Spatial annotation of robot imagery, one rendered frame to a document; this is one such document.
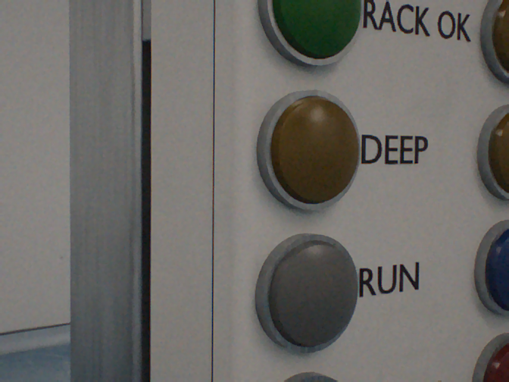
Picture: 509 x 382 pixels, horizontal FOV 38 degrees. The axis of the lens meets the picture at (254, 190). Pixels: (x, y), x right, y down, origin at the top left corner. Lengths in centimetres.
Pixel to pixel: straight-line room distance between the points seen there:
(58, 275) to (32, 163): 64
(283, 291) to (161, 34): 8
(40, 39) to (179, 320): 401
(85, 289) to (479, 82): 15
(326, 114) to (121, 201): 8
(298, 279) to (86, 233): 11
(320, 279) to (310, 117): 4
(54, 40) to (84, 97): 397
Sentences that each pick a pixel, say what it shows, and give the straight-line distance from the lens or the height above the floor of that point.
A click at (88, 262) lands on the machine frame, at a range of 27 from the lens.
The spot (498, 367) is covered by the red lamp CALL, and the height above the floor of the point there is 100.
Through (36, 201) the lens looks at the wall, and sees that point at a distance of 416.
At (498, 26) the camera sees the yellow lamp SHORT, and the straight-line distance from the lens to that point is 24.
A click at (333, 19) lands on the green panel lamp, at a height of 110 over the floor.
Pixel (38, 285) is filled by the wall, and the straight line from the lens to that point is 422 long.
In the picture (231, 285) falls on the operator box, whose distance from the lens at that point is 18.
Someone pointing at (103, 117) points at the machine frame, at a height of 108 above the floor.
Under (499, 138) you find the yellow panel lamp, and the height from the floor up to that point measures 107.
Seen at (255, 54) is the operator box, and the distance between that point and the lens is 18.
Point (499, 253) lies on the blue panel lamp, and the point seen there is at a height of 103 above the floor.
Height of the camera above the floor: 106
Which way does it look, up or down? 3 degrees down
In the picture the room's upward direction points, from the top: 1 degrees clockwise
